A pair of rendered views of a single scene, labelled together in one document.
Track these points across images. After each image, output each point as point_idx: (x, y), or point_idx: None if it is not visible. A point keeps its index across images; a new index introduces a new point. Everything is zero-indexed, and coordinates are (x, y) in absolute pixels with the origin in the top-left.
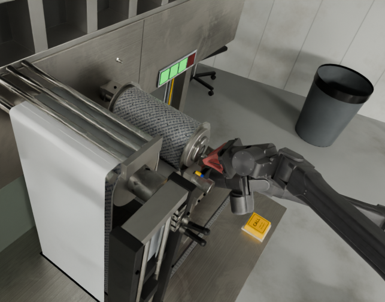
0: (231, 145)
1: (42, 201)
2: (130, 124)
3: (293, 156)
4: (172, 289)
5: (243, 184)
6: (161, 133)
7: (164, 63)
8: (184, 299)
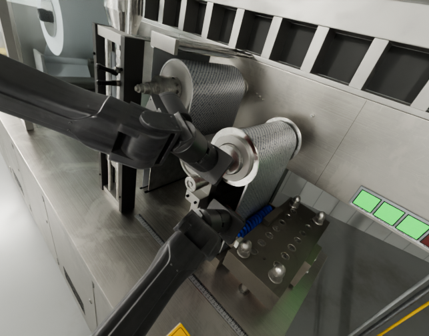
0: (216, 147)
1: None
2: (191, 42)
3: (151, 111)
4: (133, 225)
5: None
6: None
7: (375, 186)
8: (119, 231)
